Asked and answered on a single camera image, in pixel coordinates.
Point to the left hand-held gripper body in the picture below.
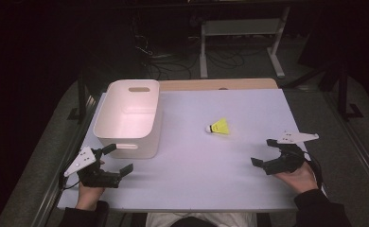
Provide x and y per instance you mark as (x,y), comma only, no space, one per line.
(94,177)

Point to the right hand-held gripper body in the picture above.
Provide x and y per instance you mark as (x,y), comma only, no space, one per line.
(283,162)

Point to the white plastic storage bin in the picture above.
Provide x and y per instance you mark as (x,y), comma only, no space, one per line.
(127,123)

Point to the yellow shuttlecock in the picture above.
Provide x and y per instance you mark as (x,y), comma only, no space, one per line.
(221,126)

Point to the person's left hand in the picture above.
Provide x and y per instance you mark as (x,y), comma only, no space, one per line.
(88,197)

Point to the person's right hand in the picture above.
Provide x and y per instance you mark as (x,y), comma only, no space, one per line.
(299,181)

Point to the black metal stand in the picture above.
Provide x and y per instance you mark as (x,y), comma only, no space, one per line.
(343,94)
(82,97)

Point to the person's lap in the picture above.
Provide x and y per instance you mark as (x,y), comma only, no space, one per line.
(201,220)

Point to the aluminium rail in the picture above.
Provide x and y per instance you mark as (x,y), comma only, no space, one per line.
(56,183)
(359,142)

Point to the white metal table frame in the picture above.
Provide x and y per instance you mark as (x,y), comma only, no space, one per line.
(242,26)

